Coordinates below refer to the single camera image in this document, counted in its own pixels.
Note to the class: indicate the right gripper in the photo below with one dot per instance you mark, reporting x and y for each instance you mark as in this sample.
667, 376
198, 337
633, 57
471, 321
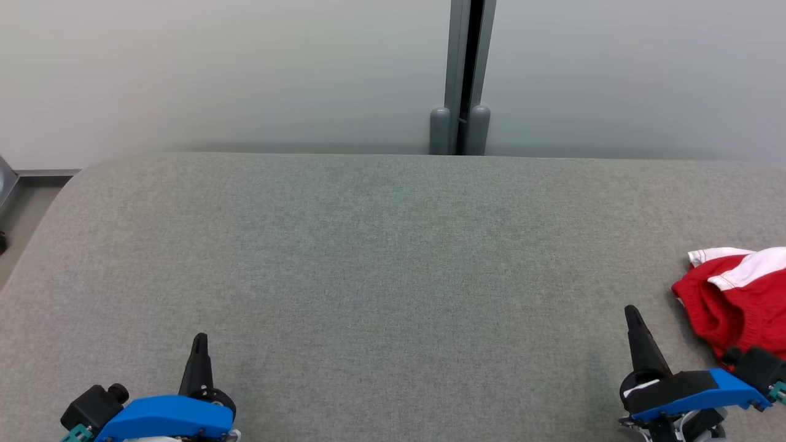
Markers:
669, 390

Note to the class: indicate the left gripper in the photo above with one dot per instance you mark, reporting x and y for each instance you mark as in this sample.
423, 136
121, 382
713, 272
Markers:
224, 402

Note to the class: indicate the red shorts with white stripes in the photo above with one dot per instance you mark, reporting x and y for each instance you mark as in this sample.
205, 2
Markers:
731, 307

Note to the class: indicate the blue left camera bracket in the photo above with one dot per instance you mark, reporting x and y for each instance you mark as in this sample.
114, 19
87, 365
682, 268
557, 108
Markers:
166, 417

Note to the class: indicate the blue camera bracket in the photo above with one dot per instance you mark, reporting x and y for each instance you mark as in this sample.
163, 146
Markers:
166, 417
734, 393

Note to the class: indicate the blue right camera bracket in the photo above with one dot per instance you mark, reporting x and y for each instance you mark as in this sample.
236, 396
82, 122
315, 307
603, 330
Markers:
734, 393

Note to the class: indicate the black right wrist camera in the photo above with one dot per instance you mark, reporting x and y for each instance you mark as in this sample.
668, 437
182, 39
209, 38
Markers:
758, 368

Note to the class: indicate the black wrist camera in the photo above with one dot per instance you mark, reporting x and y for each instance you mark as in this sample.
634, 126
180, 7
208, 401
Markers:
758, 368
89, 405

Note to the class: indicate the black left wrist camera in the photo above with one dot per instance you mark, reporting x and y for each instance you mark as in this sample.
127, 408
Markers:
89, 405

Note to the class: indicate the teal right camera connector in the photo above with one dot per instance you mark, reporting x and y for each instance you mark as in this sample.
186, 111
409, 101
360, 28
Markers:
778, 393

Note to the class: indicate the teal camera connector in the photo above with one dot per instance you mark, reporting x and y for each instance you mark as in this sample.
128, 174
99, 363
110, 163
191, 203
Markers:
778, 393
77, 434

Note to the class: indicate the teal left camera connector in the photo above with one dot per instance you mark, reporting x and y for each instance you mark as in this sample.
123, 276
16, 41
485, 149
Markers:
77, 434

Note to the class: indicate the grey cylinder post foot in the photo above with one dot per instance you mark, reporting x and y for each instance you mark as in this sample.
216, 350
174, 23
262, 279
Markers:
479, 130
439, 132

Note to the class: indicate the grey metal partition post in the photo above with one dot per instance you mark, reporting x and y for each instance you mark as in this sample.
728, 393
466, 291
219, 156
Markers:
455, 55

